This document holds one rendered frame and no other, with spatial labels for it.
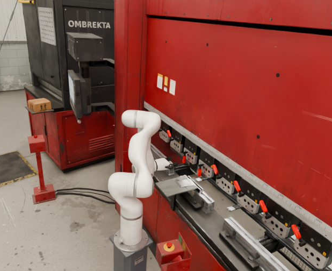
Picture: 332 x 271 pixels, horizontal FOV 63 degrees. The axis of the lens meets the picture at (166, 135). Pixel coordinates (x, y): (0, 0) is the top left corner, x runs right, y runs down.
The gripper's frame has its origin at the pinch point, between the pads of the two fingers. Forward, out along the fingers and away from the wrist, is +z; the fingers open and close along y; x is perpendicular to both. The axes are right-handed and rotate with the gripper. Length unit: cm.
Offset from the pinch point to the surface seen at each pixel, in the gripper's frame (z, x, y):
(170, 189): -4.5, -18.7, 6.5
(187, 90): 13, 50, -9
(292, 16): 12, 100, 66
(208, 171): 12.4, 2.5, 25.6
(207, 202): 14.4, -22.1, 27.4
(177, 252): -18, -42, 42
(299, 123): 13, 57, 80
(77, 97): -47, 28, -94
